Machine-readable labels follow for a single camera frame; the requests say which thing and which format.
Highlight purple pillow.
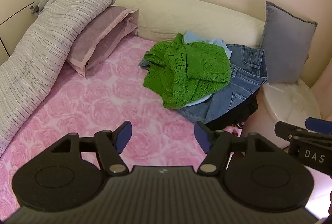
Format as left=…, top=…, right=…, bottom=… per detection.
left=63, top=5, right=140, bottom=78

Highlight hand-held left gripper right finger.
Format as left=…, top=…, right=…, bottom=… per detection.
left=194, top=121, right=283, bottom=176

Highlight grey striped duvet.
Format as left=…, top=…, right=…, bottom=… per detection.
left=0, top=0, right=116, bottom=157

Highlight blue-grey cushion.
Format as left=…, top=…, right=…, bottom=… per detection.
left=259, top=1, right=318, bottom=84

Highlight white round nightstand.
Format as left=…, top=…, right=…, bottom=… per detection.
left=259, top=79, right=322, bottom=149

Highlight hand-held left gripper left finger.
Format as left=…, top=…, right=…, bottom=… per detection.
left=49, top=121, right=133, bottom=176

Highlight cream padded headboard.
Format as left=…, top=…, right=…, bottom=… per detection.
left=77, top=0, right=265, bottom=48

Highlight pink rose blanket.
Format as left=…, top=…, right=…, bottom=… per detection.
left=0, top=34, right=260, bottom=215

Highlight blue jeans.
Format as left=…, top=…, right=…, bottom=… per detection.
left=139, top=44, right=267, bottom=124

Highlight black garment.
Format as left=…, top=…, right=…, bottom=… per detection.
left=205, top=86, right=260, bottom=131

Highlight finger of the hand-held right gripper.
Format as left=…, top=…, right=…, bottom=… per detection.
left=305, top=117, right=332, bottom=135
left=275, top=121, right=332, bottom=142

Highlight grey plush toy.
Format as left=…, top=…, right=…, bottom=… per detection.
left=31, top=0, right=53, bottom=15

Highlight light blue shirt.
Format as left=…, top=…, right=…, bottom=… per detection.
left=183, top=31, right=232, bottom=108

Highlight green knit sweater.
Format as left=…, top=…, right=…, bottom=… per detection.
left=143, top=33, right=231, bottom=110

